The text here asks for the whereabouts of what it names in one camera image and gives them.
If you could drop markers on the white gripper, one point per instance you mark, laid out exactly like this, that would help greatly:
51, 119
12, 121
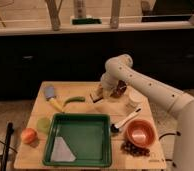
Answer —
109, 85

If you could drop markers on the wooden block eraser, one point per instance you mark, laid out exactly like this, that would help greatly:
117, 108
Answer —
97, 94

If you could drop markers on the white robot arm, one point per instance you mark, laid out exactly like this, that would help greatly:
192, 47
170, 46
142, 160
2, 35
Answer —
176, 102

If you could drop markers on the green plastic tray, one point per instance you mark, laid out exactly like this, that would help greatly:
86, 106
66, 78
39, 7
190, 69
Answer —
87, 135

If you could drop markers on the dark brown bowl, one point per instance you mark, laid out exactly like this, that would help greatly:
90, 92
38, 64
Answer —
119, 90

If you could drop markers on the white cup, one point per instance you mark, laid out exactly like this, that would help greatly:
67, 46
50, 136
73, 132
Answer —
135, 98

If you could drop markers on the green chili pepper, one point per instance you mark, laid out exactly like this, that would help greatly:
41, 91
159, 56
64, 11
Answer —
74, 99

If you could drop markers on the black and white spoon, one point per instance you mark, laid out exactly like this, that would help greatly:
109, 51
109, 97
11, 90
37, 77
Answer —
116, 127

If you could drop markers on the orange bowl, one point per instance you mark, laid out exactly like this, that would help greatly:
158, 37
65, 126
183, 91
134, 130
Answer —
140, 133

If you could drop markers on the dark grape bunch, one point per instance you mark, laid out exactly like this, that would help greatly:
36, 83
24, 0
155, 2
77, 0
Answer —
129, 148

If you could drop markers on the green base white bottle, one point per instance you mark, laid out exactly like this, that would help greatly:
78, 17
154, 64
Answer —
80, 17

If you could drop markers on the green lime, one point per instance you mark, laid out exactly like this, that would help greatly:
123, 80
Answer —
43, 125

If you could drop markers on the white paper scrap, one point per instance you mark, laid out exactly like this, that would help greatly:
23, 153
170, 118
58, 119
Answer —
61, 151

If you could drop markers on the red apple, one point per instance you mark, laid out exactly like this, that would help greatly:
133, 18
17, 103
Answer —
28, 135

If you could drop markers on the black pole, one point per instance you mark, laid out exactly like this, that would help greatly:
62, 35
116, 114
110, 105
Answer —
5, 153

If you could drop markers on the yellow handled spatula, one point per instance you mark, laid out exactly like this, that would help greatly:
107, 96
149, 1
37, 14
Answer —
50, 95

